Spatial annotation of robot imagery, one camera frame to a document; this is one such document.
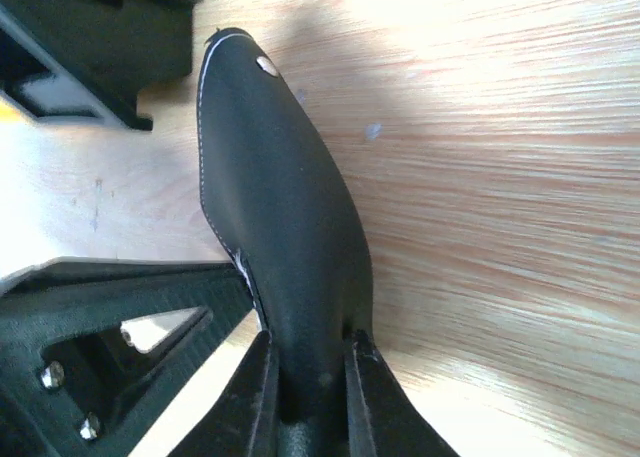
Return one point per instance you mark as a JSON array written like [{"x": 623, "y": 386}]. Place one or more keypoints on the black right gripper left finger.
[{"x": 244, "y": 419}]

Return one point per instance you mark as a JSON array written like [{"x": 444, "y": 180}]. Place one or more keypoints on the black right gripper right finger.
[{"x": 381, "y": 419}]

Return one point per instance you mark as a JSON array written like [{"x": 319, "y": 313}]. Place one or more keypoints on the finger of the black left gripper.
[{"x": 70, "y": 385}]

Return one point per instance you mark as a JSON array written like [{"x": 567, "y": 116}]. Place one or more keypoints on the black leather card holder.
[{"x": 278, "y": 204}]

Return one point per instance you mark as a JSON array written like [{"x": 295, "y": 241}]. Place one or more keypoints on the black card bin right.
[{"x": 85, "y": 61}]

